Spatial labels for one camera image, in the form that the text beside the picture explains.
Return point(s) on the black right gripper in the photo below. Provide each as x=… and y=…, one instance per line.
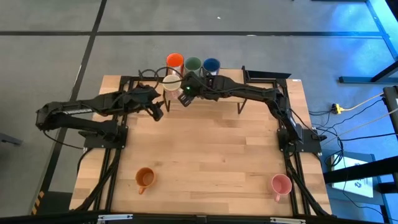
x=208, y=88

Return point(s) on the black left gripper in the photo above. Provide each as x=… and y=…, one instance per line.
x=141, y=104

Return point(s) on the white mug orange floral pattern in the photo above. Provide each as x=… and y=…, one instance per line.
x=171, y=82

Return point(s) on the green mug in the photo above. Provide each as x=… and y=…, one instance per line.
x=193, y=63

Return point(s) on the blue mug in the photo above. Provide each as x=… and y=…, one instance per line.
x=211, y=64

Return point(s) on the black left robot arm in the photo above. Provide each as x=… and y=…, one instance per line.
x=77, y=109

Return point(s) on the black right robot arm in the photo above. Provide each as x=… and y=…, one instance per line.
x=255, y=90

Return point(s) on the wooden shelf black metal legs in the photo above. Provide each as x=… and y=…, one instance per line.
x=224, y=102

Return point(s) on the brown-orange mug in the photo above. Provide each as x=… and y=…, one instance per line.
x=145, y=178

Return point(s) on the black triangular panel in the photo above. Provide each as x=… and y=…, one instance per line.
x=264, y=74

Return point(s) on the pink mug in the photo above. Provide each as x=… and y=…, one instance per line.
x=281, y=184

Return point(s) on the yellow power plug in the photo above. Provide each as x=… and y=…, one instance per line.
x=337, y=108

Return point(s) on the yellow black hazard tape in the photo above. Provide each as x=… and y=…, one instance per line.
x=38, y=202

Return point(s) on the white box with logo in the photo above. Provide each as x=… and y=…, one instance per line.
x=351, y=177

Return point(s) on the black floor beam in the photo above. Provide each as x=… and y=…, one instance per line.
x=360, y=171

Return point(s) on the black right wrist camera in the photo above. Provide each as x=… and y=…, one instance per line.
x=190, y=87

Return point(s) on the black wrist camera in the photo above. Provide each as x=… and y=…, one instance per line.
x=144, y=91
x=190, y=87

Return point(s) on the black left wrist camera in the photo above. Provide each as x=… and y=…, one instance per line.
x=144, y=91

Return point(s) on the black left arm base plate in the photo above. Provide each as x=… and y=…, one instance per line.
x=93, y=141

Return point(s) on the black aluminium table frame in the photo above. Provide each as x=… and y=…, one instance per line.
x=107, y=174

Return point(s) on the silver mounting bracket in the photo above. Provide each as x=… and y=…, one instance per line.
x=287, y=220
x=115, y=217

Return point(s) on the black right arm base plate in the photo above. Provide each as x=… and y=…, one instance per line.
x=311, y=144

